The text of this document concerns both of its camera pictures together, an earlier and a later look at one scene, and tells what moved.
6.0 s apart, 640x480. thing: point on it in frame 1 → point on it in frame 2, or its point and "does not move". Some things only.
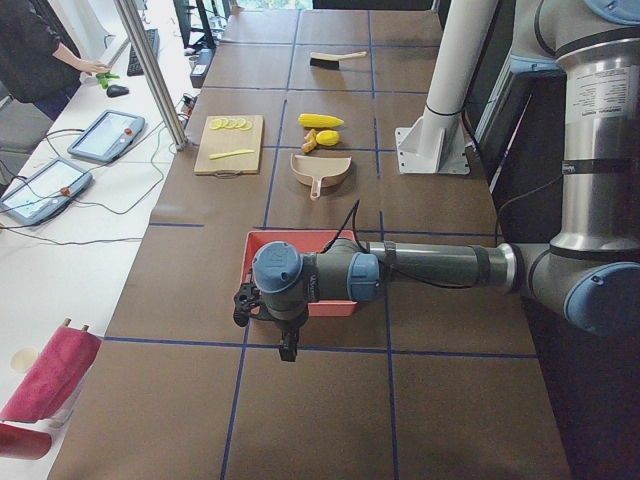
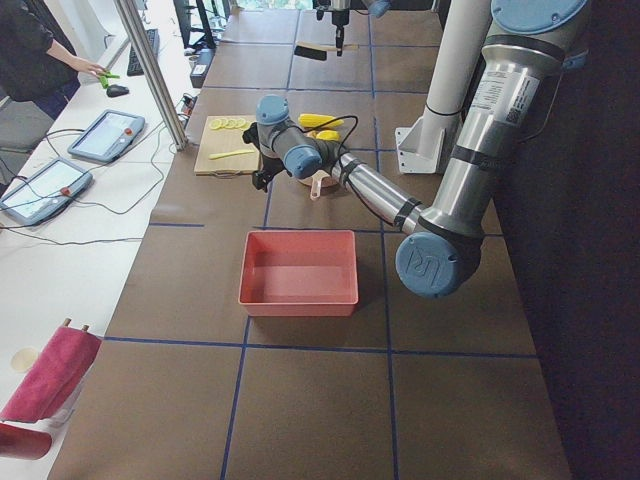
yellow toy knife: x=226 y=154 does not move
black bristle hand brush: x=331 y=60 → x=306 y=52
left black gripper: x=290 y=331 → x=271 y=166
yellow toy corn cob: x=318 y=120 does not move
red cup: x=23 y=443 does not move
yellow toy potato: x=328 y=137 does not move
